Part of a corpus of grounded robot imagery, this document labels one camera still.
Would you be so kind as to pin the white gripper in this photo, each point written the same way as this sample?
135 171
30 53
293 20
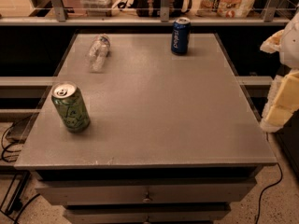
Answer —
291 48

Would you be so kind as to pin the blue pepsi can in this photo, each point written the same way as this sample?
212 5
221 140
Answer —
180 35

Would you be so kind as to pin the green soda can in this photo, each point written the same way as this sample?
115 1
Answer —
69 103

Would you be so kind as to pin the snack bag on shelf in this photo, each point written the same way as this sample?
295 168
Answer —
225 8

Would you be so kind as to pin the grey cabinet with drawers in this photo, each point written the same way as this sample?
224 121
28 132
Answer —
178 128

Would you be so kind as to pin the clear plastic water bottle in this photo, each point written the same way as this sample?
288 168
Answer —
98 52

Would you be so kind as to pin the upper drawer knob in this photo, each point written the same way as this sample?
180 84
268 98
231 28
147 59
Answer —
147 199

